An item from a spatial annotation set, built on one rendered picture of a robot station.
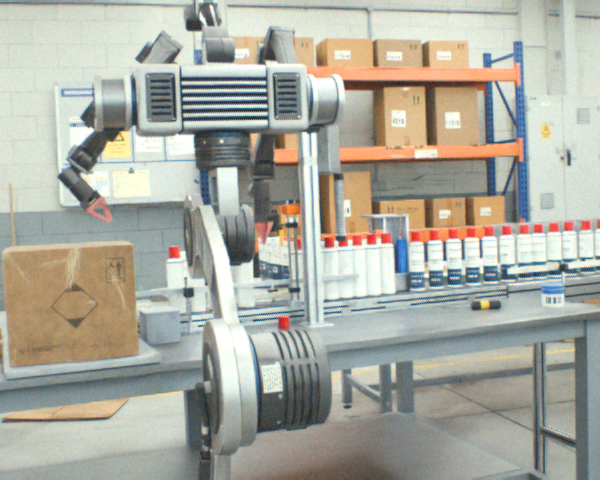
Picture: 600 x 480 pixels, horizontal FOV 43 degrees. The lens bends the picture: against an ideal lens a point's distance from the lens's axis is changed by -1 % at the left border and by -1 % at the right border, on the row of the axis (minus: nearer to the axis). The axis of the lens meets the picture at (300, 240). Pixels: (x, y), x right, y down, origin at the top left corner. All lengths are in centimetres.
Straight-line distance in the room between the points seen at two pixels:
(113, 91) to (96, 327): 55
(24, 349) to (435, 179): 601
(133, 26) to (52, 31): 68
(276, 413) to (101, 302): 68
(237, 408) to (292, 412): 12
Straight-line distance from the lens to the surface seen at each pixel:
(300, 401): 137
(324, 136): 233
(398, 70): 657
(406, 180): 743
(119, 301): 190
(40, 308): 190
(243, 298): 241
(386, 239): 259
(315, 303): 234
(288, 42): 232
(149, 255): 686
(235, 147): 180
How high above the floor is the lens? 121
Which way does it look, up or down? 3 degrees down
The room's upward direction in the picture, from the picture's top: 2 degrees counter-clockwise
